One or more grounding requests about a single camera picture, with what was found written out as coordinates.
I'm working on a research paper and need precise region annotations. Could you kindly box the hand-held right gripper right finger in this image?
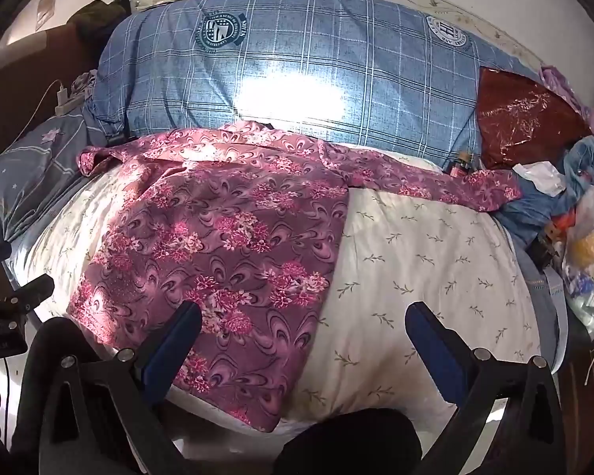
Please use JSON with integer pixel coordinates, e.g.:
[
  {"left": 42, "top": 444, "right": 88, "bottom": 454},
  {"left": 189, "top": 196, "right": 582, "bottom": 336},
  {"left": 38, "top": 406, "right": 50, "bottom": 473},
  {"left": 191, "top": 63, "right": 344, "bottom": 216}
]
[{"left": 405, "top": 302, "right": 570, "bottom": 475}]

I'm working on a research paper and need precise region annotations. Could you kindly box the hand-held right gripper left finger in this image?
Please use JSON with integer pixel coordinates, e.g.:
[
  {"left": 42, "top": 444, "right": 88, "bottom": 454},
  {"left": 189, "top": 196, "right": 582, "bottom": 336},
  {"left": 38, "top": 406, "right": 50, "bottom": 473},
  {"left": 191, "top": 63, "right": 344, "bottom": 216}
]
[{"left": 38, "top": 301, "right": 202, "bottom": 475}]

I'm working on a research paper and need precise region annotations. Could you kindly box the pink floral garment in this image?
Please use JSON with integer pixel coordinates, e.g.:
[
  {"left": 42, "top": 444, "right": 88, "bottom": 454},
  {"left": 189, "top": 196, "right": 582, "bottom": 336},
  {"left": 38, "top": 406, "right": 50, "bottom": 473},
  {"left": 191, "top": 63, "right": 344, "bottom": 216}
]
[{"left": 67, "top": 121, "right": 523, "bottom": 433}]

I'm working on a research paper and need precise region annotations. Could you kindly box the white leaf print bedsheet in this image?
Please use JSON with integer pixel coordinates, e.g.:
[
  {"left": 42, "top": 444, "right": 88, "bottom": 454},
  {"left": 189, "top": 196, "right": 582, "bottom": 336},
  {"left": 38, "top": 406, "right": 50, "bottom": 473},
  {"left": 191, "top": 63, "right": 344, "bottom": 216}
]
[{"left": 10, "top": 143, "right": 550, "bottom": 436}]

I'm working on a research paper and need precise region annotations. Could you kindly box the grey blue star pillow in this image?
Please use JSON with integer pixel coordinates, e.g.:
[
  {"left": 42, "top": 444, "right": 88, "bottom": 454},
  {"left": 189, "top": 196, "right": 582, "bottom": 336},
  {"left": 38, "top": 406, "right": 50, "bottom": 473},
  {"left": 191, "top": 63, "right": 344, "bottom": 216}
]
[{"left": 0, "top": 114, "right": 97, "bottom": 253}]

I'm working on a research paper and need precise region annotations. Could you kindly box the grey blue fabric bag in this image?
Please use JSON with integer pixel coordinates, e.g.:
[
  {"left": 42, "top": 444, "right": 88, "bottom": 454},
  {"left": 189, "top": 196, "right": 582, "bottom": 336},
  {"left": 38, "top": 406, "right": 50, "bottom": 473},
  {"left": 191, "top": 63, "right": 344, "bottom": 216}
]
[{"left": 517, "top": 247, "right": 572, "bottom": 372}]

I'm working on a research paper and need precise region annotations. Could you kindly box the white power strip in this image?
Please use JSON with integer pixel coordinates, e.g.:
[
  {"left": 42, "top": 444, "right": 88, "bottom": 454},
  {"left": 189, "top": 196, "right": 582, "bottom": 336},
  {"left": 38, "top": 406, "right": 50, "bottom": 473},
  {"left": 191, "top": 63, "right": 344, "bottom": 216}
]
[{"left": 54, "top": 96, "right": 87, "bottom": 116}]

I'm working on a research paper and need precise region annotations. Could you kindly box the dark bottle with red label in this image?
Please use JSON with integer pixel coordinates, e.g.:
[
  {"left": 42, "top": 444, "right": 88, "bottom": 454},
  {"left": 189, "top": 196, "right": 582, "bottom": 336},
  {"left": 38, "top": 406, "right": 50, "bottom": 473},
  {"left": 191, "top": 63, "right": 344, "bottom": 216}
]
[{"left": 445, "top": 151, "right": 481, "bottom": 176}]

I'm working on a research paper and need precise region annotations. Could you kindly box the grey purple cloth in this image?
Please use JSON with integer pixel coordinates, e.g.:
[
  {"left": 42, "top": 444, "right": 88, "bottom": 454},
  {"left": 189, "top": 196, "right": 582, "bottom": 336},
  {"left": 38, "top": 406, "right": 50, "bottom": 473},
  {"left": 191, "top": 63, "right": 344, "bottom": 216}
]
[{"left": 69, "top": 69, "right": 100, "bottom": 102}]

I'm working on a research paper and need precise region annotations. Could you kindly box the brown wooden headboard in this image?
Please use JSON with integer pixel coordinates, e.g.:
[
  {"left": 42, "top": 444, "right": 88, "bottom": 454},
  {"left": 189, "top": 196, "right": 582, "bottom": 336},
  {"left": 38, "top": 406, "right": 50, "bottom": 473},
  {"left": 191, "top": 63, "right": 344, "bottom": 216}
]
[{"left": 0, "top": 25, "right": 110, "bottom": 120}]

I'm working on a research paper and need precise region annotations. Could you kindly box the blue denim clothing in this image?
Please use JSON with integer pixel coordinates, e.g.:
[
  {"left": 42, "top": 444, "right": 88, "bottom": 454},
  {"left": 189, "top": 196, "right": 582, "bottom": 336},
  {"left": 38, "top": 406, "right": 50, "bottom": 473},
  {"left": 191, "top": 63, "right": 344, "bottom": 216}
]
[{"left": 495, "top": 136, "right": 594, "bottom": 245}]

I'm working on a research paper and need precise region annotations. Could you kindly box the red plastic bag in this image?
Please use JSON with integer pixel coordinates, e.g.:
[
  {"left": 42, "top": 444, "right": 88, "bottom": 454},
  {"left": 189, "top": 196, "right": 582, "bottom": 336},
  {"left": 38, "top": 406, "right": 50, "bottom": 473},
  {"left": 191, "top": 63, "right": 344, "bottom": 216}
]
[{"left": 476, "top": 66, "right": 594, "bottom": 171}]

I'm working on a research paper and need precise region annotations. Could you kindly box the dark green clothing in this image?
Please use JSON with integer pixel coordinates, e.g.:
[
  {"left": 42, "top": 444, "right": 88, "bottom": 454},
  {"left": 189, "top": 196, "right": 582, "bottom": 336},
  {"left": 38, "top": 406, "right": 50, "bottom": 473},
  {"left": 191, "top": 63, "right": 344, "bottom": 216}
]
[{"left": 69, "top": 0, "right": 132, "bottom": 40}]

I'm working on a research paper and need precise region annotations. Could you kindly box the blue plaid quilt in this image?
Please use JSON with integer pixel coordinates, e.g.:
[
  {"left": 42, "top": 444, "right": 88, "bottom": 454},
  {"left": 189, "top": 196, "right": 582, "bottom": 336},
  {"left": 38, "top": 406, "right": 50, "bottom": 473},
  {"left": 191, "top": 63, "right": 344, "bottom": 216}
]
[{"left": 86, "top": 0, "right": 540, "bottom": 174}]

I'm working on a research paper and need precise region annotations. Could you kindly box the white charger cable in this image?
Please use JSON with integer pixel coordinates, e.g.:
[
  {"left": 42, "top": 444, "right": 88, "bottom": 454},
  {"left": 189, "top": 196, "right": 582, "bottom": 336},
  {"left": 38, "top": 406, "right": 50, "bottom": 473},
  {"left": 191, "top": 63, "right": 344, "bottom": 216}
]
[{"left": 27, "top": 79, "right": 70, "bottom": 124}]

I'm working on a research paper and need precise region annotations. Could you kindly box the pale wall poster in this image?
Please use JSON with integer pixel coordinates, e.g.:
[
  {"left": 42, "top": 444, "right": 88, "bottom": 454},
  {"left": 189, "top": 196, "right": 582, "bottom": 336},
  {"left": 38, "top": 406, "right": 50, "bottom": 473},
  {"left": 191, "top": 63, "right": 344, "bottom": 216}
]
[{"left": 34, "top": 0, "right": 60, "bottom": 30}]

